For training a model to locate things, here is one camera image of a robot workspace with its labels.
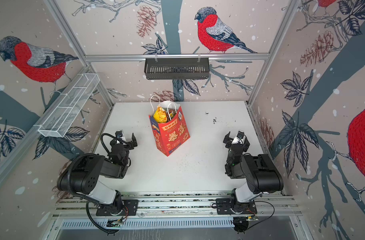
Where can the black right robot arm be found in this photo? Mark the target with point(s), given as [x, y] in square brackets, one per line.
[261, 175]

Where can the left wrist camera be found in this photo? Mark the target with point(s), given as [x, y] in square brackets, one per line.
[120, 136]

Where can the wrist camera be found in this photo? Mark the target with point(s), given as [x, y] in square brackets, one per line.
[120, 136]
[239, 138]

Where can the black hanging wall basket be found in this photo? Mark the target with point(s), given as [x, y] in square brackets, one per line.
[177, 69]

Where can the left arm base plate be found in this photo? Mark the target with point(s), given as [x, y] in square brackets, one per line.
[118, 208]

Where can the yellow snack packet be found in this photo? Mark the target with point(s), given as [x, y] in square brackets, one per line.
[160, 115]

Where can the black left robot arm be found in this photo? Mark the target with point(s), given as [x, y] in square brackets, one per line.
[81, 177]

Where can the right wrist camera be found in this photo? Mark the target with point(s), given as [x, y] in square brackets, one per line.
[239, 138]

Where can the white wire mesh shelf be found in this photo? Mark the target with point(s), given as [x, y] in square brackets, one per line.
[62, 117]

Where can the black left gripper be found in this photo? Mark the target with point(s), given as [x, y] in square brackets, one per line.
[130, 145]

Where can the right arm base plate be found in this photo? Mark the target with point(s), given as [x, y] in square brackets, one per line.
[227, 206]

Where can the red paper gift bag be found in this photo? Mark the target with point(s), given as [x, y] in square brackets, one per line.
[172, 134]

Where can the aluminium mounting rail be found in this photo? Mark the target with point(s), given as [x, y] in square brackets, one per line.
[202, 205]

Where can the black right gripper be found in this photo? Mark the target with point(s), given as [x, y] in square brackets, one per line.
[228, 139]

